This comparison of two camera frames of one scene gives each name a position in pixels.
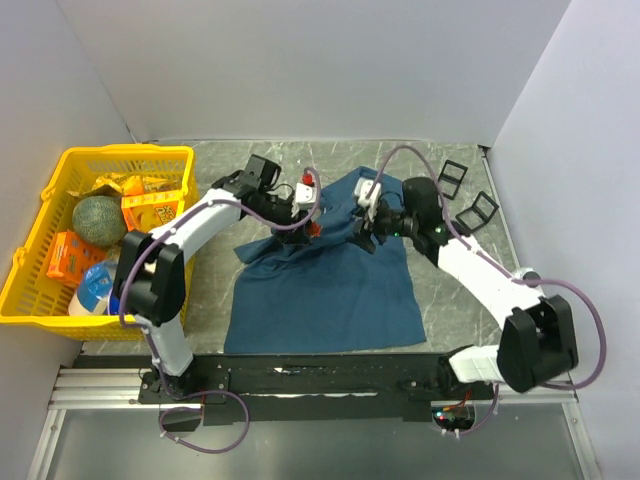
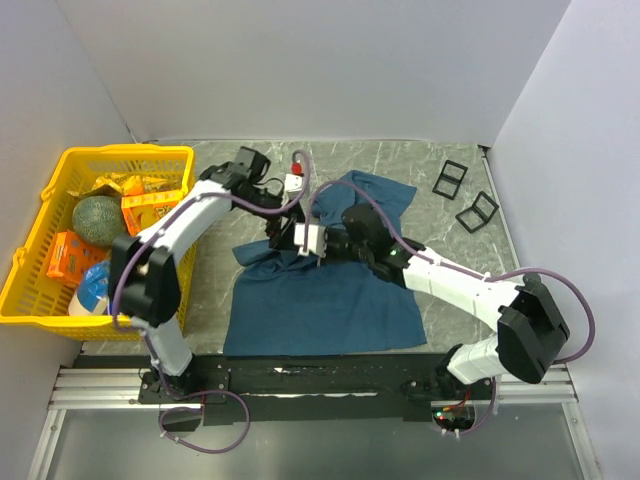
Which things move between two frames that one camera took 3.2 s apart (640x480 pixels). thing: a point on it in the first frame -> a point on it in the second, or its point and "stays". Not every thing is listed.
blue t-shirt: x=328 y=293 stays
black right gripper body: x=392 y=222 -> x=341 y=246
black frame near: x=482 y=211 stays
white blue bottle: x=94 y=289 stays
